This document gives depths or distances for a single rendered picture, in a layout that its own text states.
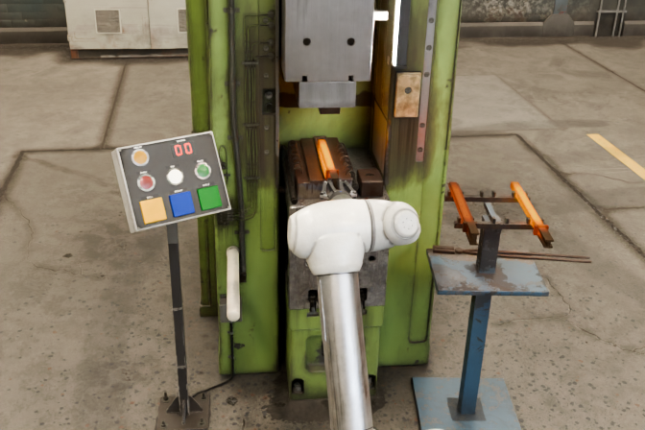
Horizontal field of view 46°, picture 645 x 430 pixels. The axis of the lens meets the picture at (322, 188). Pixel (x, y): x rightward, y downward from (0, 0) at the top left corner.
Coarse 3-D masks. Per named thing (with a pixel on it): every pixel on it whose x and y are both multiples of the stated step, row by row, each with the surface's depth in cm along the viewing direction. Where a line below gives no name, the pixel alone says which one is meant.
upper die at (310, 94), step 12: (300, 84) 262; (312, 84) 262; (324, 84) 263; (336, 84) 263; (348, 84) 264; (300, 96) 263; (312, 96) 264; (324, 96) 264; (336, 96) 265; (348, 96) 265
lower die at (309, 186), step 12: (300, 144) 312; (312, 144) 310; (336, 144) 310; (300, 156) 300; (312, 156) 298; (336, 156) 298; (312, 168) 288; (336, 168) 288; (300, 180) 280; (312, 180) 278; (324, 180) 278; (348, 180) 279; (300, 192) 279; (312, 192) 280
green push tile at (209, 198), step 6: (210, 186) 259; (216, 186) 260; (198, 192) 257; (204, 192) 258; (210, 192) 259; (216, 192) 259; (204, 198) 257; (210, 198) 258; (216, 198) 259; (204, 204) 257; (210, 204) 258; (216, 204) 259; (222, 204) 260
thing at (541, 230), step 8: (512, 184) 286; (520, 192) 279; (520, 200) 274; (528, 200) 274; (528, 208) 267; (528, 216) 265; (536, 216) 262; (536, 224) 257; (536, 232) 255; (544, 232) 250; (544, 240) 247; (552, 240) 246; (552, 248) 247
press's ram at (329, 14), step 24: (288, 0) 249; (312, 0) 250; (336, 0) 250; (360, 0) 251; (288, 24) 252; (312, 24) 253; (336, 24) 254; (360, 24) 255; (288, 48) 256; (312, 48) 257; (336, 48) 257; (360, 48) 258; (288, 72) 259; (312, 72) 260; (336, 72) 261; (360, 72) 262
